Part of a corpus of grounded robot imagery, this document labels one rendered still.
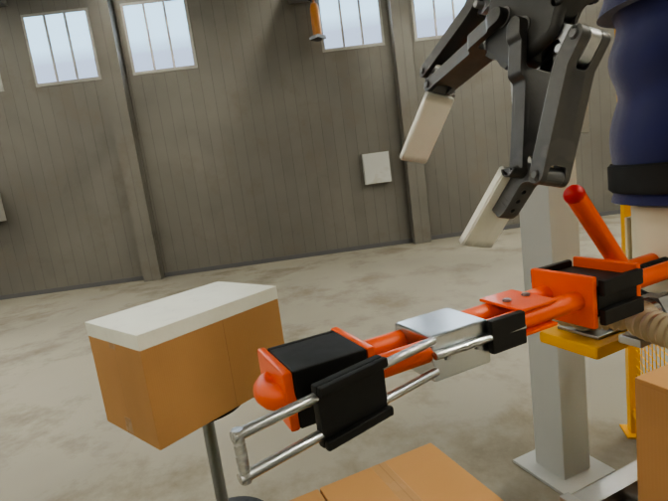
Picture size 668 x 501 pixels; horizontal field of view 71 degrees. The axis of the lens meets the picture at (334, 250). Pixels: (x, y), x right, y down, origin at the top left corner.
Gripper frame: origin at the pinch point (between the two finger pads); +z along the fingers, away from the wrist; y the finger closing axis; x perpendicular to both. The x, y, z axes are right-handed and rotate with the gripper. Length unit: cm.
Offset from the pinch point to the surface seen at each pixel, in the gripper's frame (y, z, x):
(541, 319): 6.4, 10.5, 13.9
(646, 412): 0, 45, 71
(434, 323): 5.4, 12.2, 2.1
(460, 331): 7.6, 10.8, 3.2
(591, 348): 1.9, 21.3, 34.2
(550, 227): -86, 59, 122
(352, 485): -22, 112, 34
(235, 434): 15.9, 11.0, -18.7
